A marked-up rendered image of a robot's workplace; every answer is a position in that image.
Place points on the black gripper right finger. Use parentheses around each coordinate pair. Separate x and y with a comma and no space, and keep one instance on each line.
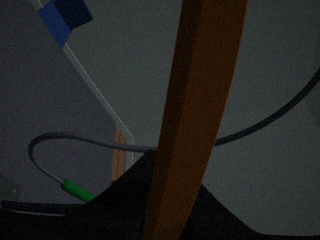
(210,220)

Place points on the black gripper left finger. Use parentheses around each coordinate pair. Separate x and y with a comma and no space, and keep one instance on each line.
(118,213)

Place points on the orange bar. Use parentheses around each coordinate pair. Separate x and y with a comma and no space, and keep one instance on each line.
(208,42)

